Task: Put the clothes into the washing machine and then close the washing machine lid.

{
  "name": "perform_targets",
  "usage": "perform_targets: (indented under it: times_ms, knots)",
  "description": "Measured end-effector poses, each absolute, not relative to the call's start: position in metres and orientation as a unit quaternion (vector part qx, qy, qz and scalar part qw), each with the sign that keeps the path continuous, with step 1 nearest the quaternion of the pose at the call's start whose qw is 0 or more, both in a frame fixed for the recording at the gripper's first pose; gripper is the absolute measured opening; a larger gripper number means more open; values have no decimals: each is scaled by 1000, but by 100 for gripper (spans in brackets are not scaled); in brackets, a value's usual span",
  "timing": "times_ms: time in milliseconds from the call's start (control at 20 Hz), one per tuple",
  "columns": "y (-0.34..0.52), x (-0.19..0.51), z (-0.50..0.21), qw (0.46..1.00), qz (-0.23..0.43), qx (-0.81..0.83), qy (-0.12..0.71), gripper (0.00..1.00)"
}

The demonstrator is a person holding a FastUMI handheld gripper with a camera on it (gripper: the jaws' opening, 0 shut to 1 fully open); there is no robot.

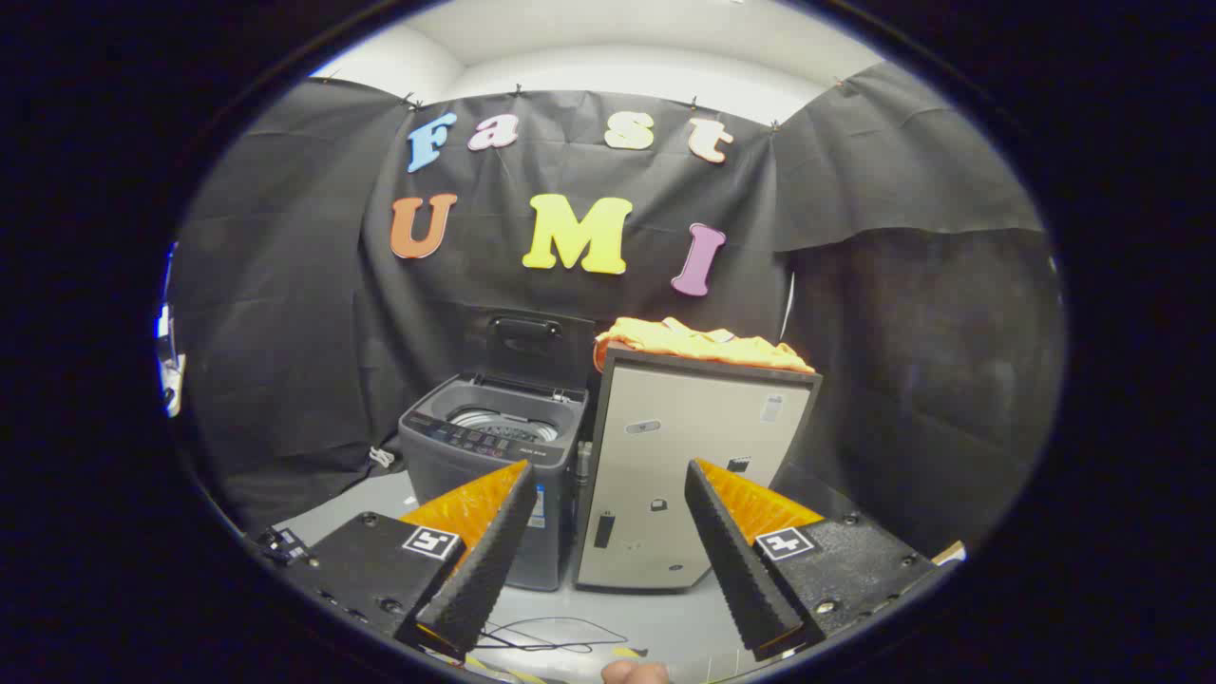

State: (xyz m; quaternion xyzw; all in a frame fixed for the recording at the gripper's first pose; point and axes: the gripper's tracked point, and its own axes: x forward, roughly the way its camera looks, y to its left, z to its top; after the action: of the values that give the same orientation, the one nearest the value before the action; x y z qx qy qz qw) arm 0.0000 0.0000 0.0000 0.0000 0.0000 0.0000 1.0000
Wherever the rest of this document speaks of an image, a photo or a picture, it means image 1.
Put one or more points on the black backdrop cloth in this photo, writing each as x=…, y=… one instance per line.
x=285, y=285

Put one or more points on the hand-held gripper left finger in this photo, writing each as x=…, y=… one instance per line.
x=484, y=560

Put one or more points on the brown cardboard piece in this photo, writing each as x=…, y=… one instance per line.
x=951, y=552

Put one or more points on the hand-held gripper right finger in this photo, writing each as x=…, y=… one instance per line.
x=736, y=560

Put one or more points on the small black device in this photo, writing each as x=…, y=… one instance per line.
x=281, y=544

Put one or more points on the white and blue equipment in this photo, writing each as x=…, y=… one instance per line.
x=171, y=370

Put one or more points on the orange polo shirt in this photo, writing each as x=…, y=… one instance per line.
x=698, y=344

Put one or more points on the grey washing machine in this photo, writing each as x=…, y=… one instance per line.
x=475, y=456

